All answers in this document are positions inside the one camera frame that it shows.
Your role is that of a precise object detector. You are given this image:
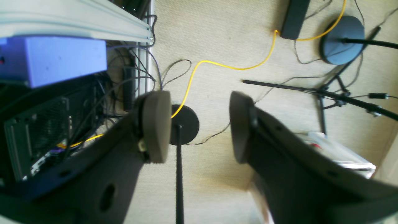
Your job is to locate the purple blue box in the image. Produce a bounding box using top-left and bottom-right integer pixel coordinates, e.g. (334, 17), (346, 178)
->
(0, 36), (108, 88)

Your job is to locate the black computer case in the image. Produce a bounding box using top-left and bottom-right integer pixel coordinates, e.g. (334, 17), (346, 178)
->
(1, 76), (105, 186)

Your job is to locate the black tripod stand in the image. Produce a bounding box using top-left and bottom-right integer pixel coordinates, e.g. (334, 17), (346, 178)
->
(242, 26), (398, 134)

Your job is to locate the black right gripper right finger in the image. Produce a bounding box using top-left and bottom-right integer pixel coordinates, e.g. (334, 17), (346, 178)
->
(229, 91), (398, 224)

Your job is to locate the round black stand base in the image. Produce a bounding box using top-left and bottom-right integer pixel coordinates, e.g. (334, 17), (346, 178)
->
(169, 105), (200, 146)

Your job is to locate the clear plastic parts box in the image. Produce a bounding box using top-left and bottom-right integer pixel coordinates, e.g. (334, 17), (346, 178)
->
(296, 132), (376, 179)

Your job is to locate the black power adapter brick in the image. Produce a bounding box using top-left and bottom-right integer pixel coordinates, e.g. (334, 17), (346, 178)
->
(280, 0), (310, 40)

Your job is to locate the yellow cable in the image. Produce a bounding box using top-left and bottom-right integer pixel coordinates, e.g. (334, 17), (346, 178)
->
(58, 0), (347, 148)

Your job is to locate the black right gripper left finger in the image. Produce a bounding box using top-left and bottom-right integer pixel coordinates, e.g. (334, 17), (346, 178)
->
(0, 91), (172, 224)

